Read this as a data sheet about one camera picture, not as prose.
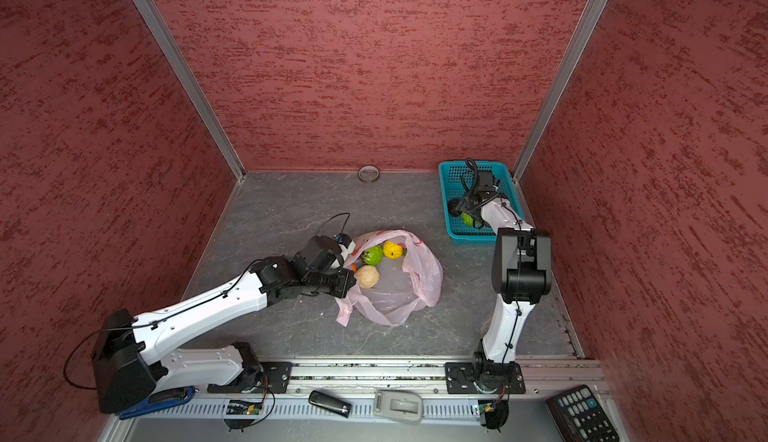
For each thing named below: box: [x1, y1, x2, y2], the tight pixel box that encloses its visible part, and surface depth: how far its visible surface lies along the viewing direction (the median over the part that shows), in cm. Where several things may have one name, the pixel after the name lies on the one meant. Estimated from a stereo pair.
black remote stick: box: [308, 390, 352, 418], surface depth 70 cm
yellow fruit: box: [383, 241, 403, 259], surface depth 95 cm
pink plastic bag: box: [335, 230, 444, 327], surface depth 80 cm
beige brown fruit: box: [355, 265, 380, 289], surface depth 89 cm
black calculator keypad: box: [545, 384, 621, 442], surface depth 69 cm
